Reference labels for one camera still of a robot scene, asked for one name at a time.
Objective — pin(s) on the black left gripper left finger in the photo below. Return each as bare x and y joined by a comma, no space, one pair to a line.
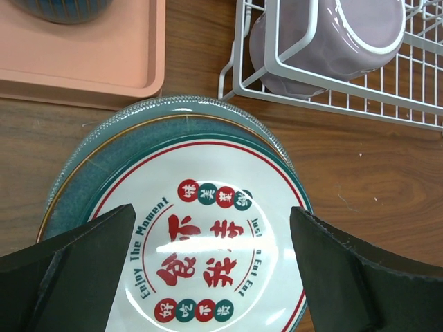
67,282

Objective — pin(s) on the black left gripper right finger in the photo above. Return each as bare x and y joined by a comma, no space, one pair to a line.
352,285

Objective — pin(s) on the teal glazed floral plate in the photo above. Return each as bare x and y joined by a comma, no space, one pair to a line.
108,147

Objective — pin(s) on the red Chinese text white plate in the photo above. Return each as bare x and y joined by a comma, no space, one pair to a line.
211,247

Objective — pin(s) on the purple mug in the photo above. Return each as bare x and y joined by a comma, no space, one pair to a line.
352,38

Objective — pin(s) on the grey-green beaded rim plate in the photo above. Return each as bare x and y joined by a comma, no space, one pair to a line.
163,106

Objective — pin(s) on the salmon pink tray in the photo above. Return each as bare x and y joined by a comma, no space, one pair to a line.
108,63

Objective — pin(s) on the dark blue small mug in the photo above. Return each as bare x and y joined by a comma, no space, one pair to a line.
64,11

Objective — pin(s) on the white wire dish rack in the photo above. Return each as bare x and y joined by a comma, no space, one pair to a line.
407,91

